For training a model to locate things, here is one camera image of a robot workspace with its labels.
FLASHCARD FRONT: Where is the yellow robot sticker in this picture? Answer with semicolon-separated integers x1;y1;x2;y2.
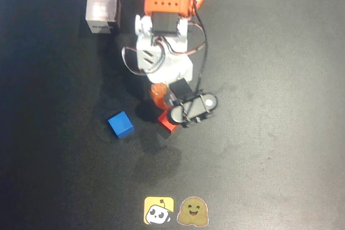
143;196;175;225

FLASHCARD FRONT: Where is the smiling hugging face sticker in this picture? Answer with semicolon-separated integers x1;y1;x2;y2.
176;196;210;227

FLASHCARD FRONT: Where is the red white black servo wire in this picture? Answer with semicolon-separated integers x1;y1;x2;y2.
172;22;209;56
121;43;165;76

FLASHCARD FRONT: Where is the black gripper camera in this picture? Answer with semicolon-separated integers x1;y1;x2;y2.
168;78;218;129

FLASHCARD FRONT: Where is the blue cube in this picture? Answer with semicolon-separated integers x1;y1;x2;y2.
107;110;135;140

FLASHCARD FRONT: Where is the white cardboard box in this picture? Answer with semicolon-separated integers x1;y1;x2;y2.
85;0;122;35

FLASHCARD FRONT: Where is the red cube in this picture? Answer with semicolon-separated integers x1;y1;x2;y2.
157;109;180;134

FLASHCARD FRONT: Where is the black table mat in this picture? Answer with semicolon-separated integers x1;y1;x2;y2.
0;0;345;230

